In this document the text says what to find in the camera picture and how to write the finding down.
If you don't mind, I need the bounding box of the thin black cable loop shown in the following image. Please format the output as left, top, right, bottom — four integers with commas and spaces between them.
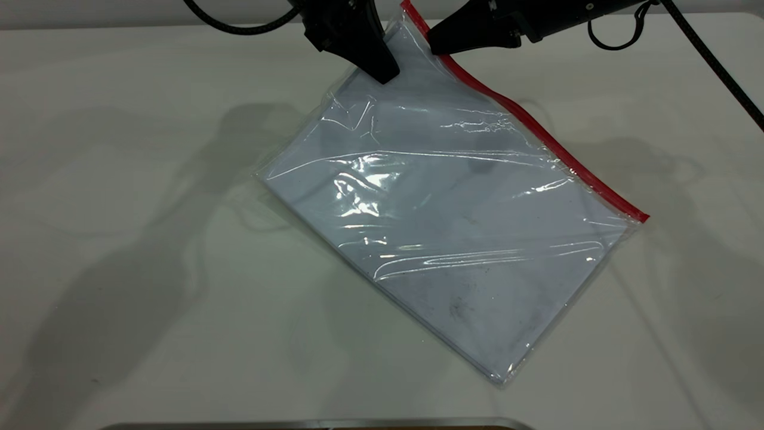
587, 2, 645, 52

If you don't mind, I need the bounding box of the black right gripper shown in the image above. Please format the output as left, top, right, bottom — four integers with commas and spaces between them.
427, 0, 645, 56

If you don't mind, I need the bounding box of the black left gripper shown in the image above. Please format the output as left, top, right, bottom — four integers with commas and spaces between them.
288, 0, 401, 85

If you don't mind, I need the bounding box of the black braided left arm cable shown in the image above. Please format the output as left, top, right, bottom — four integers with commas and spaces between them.
182, 0, 300, 36

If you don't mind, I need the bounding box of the grey metal edge strip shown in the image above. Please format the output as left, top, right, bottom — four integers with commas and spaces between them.
98, 417, 535, 430

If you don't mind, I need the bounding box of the clear plastic bag red zipper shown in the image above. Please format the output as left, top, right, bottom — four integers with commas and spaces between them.
255, 0, 650, 386

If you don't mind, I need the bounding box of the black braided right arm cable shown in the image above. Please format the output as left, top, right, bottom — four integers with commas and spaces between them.
658, 0, 764, 133

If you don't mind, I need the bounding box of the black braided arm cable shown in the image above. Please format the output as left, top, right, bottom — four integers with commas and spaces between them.
658, 0, 764, 133
182, 0, 300, 36

